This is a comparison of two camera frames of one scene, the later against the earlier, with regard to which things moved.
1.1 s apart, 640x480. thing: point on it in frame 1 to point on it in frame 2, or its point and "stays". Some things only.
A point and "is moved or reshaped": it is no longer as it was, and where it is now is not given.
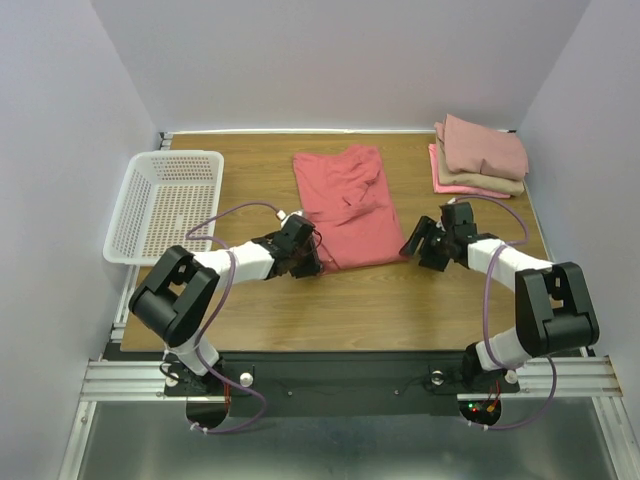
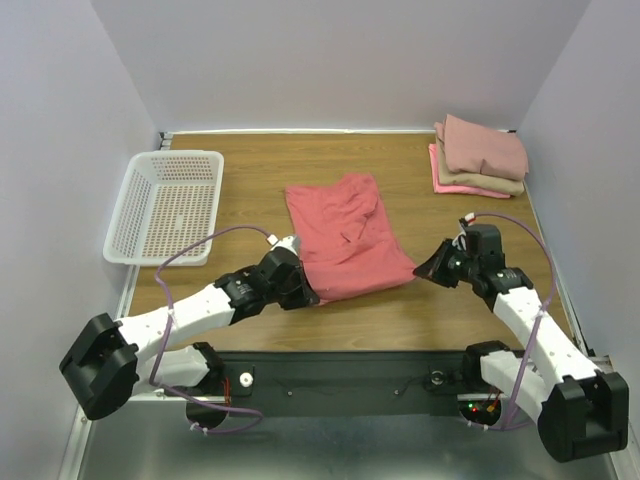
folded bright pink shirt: x=454 y=188 stays
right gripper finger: x=418 y=237 to x=436 y=265
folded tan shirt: x=476 y=181 stays
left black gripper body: x=305 y=261 to x=293 y=294
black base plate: x=339 y=384 stays
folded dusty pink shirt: x=472 y=147 stays
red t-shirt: x=345 y=199 is moved or reshaped
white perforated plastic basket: x=168 y=198 stays
